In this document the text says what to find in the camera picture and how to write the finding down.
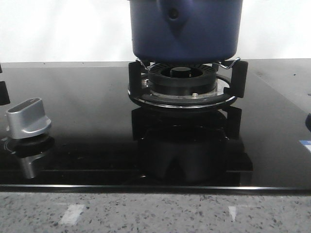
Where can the silver stove control knob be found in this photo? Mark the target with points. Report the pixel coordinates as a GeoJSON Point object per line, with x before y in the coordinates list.
{"type": "Point", "coordinates": [27, 119]}

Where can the black round gas burner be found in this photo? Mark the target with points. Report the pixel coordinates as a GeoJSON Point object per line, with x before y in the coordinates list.
{"type": "Point", "coordinates": [184, 80]}

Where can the blue white cooktop sticker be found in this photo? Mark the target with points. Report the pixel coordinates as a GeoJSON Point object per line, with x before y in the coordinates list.
{"type": "Point", "coordinates": [306, 144]}

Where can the black pan support grate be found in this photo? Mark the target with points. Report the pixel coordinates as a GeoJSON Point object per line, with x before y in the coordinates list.
{"type": "Point", "coordinates": [230, 85]}

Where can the bent wire pot trivet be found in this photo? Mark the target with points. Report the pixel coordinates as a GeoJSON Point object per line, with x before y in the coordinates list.
{"type": "Point", "coordinates": [224, 64]}

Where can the dark blue cooking pot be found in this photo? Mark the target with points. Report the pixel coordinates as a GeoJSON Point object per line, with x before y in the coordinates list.
{"type": "Point", "coordinates": [185, 31]}

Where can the black left burner grate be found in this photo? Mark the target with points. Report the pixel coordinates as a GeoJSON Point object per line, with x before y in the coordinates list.
{"type": "Point", "coordinates": [4, 96]}

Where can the black glass gas cooktop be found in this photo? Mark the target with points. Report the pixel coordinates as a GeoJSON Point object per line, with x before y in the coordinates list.
{"type": "Point", "coordinates": [100, 141]}

